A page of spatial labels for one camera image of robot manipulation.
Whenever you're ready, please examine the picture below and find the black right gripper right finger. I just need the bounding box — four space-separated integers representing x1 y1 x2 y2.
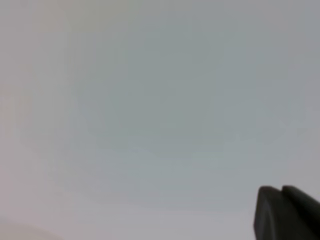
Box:
281 185 320 240

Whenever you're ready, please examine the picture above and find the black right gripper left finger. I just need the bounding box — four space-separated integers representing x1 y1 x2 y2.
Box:
253 186 285 240

